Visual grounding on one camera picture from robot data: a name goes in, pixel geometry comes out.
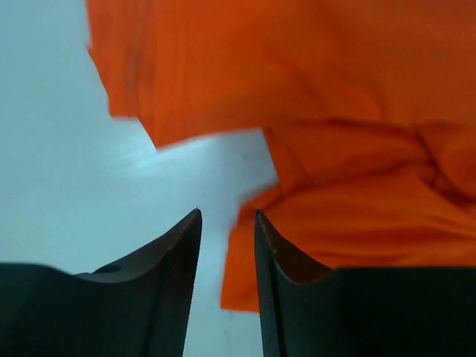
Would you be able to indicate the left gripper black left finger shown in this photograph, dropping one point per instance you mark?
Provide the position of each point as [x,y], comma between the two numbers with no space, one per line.
[138,305]

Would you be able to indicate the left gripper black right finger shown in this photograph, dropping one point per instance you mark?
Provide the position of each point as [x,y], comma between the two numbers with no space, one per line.
[309,309]

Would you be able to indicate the orange shorts with white drawstring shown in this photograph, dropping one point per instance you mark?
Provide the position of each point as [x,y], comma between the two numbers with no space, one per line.
[367,108]

